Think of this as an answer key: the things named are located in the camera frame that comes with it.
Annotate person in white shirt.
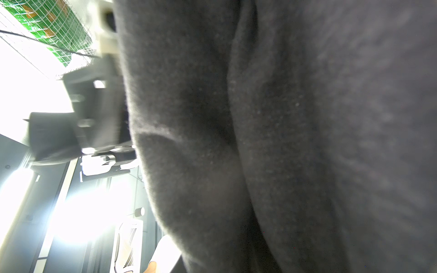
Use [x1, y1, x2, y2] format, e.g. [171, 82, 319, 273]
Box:
[144, 235, 181, 273]

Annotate white box with vent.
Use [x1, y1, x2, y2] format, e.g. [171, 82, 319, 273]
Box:
[109, 219, 143, 273]

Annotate white wire wall basket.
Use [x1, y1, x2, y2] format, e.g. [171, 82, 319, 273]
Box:
[1, 1, 94, 79]

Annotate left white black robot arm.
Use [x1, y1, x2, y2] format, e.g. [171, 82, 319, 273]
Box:
[28, 55, 135, 165]

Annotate dark grey long pants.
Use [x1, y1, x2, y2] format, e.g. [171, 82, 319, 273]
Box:
[114, 1, 437, 273]

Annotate colourful snack packet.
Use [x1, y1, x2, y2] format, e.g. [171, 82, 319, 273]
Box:
[1, 0, 92, 67]

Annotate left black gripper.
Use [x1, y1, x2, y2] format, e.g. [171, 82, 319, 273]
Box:
[62, 55, 132, 150]

